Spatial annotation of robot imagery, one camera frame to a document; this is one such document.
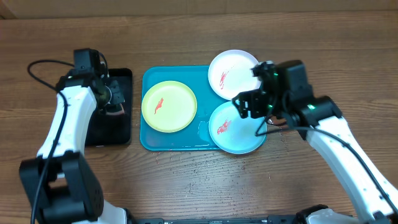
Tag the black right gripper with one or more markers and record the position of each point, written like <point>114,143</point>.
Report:
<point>257,100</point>

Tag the white plate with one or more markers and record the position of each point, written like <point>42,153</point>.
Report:
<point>230,73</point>

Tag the black water tray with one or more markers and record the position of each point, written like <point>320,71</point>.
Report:
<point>106,130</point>

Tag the green orange sponge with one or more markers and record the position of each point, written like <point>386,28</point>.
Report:
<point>114,110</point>

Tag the light blue plate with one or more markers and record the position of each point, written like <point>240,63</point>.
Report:
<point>232,133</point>

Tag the yellow plate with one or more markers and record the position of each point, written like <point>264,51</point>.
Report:
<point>169,106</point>

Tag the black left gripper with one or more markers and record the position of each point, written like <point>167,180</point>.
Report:
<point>118,96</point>

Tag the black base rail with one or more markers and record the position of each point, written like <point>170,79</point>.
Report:
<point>271,219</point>

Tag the teal serving tray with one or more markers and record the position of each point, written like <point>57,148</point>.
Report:
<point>196,135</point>

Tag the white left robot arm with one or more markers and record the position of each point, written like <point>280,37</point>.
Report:
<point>59,183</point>

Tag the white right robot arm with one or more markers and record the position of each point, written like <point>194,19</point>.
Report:
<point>321,123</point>

